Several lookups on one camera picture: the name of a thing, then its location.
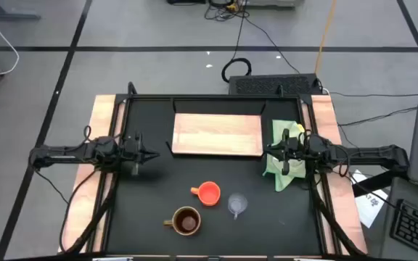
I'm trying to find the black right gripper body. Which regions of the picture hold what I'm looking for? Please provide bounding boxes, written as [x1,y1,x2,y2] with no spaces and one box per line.
[280,129,306,175]

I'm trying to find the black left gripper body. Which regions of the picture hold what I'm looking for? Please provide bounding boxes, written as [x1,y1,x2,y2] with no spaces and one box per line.
[123,133,145,177]

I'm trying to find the small clear plastic cup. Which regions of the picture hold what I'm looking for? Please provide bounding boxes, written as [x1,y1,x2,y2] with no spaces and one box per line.
[227,192,249,220]

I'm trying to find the orange plastic cup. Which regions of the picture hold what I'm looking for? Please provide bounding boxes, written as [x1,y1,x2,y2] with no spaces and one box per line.
[189,181,221,207]

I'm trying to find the brown green ceramic mug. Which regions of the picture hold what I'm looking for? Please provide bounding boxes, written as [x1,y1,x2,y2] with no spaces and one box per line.
[163,205,202,236]

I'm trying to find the light green cloth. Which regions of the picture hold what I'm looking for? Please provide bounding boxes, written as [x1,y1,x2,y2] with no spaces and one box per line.
[262,119,306,192]

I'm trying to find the black work mat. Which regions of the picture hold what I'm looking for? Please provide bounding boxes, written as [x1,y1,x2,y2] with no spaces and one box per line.
[105,97,322,255]

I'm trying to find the wooden cutting board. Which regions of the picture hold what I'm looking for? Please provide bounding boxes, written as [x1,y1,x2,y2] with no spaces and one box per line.
[165,98,268,160]

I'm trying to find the black perforated computer case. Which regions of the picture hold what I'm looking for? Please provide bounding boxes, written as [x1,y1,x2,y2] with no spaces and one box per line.
[228,73,322,96]

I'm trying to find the black flat crossbar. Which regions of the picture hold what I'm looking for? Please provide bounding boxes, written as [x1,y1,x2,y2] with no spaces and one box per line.
[352,170,409,199]

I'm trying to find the white paper sheet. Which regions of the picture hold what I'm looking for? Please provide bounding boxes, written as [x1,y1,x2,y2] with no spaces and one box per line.
[350,169,390,229]

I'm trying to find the black keyboard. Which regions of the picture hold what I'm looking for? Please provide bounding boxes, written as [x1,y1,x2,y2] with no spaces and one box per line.
[390,198,418,260]

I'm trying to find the grey metal table leg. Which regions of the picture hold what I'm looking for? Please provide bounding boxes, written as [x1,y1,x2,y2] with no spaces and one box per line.
[0,0,41,21]

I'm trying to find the black metal table frame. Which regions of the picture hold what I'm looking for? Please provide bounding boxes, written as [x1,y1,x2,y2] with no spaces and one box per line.
[85,81,340,261]

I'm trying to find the thick black cable bundle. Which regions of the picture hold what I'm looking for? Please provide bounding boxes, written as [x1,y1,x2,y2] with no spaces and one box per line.
[59,168,121,254]
[308,173,366,257]

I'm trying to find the coiled black cable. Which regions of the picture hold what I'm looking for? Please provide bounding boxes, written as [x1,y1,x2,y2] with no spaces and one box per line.
[221,57,253,83]

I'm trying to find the long thin black cable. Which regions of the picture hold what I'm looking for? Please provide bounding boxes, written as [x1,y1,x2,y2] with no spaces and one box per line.
[230,10,300,75]

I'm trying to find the yellow cable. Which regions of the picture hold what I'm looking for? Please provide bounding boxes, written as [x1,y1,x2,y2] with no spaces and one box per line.
[313,0,337,75]

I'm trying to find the tangled black cables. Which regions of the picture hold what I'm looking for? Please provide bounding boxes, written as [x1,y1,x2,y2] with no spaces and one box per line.
[204,0,250,22]

